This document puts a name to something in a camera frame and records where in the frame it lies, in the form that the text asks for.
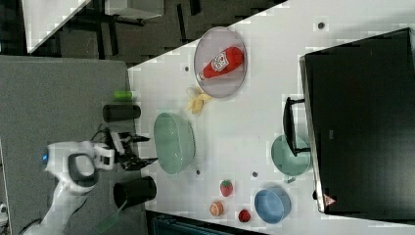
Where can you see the red ketchup bottle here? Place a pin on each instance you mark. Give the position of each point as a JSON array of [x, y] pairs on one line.
[[226, 61]]

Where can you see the toy strawberry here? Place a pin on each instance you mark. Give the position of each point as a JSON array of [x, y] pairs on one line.
[[226, 188]]

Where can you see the black cylinder lower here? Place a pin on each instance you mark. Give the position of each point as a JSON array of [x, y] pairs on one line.
[[134, 192]]

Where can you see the peeled toy banana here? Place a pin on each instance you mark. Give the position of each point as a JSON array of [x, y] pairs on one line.
[[197, 98]]

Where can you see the toy orange half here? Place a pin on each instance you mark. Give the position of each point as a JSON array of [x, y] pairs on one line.
[[216, 208]]

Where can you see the green plastic strainer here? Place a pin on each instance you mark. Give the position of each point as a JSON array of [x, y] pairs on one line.
[[175, 143]]

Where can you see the blue bowl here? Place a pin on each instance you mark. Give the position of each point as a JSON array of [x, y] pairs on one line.
[[272, 204]]

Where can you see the black cylinder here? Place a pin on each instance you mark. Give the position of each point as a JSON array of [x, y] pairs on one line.
[[120, 112], [134, 192]]

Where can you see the green cylinder object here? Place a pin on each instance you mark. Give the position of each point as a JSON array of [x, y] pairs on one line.
[[123, 95]]

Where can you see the grey round plate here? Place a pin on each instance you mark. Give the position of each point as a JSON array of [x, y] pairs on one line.
[[212, 43]]

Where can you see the black cylinder upper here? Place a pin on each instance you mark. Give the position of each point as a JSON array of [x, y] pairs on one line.
[[120, 112]]

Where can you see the small red toy fruit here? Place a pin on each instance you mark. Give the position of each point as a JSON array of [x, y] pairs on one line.
[[244, 216]]

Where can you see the green mug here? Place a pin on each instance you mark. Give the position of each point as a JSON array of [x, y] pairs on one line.
[[289, 164]]

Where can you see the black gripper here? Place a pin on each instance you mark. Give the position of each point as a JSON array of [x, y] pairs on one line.
[[122, 143]]

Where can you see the silver toaster oven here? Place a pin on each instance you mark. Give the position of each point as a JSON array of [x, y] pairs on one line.
[[359, 100]]

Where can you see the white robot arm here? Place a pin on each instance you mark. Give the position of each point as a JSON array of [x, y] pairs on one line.
[[76, 166]]

